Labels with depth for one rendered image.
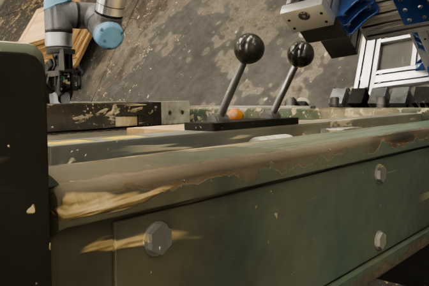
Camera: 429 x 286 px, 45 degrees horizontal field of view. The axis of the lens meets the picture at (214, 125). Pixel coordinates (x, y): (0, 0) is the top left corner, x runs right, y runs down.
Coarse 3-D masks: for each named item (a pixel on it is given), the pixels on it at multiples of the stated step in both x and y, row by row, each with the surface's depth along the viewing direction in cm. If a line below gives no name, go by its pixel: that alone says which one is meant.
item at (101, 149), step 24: (312, 120) 88; (336, 120) 87; (360, 120) 93; (384, 120) 101; (408, 120) 111; (48, 144) 47; (72, 144) 47; (96, 144) 49; (120, 144) 52; (144, 144) 54; (168, 144) 57; (192, 144) 60; (216, 144) 63
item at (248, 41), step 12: (240, 36) 62; (252, 36) 62; (240, 48) 61; (252, 48) 61; (264, 48) 63; (240, 60) 63; (252, 60) 62; (240, 72) 64; (228, 96) 65; (216, 120) 65; (228, 120) 67
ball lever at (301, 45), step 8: (296, 48) 70; (304, 48) 70; (312, 48) 71; (288, 56) 72; (296, 56) 70; (304, 56) 70; (312, 56) 71; (296, 64) 71; (304, 64) 71; (288, 80) 73; (288, 88) 74; (280, 96) 74; (280, 104) 75; (264, 112) 75; (272, 112) 75
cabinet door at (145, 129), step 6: (300, 120) 136; (306, 120) 135; (144, 126) 114; (150, 126) 114; (156, 126) 113; (162, 126) 113; (168, 126) 113; (174, 126) 113; (180, 126) 114; (132, 132) 109; (138, 132) 108; (144, 132) 107; (150, 132) 106
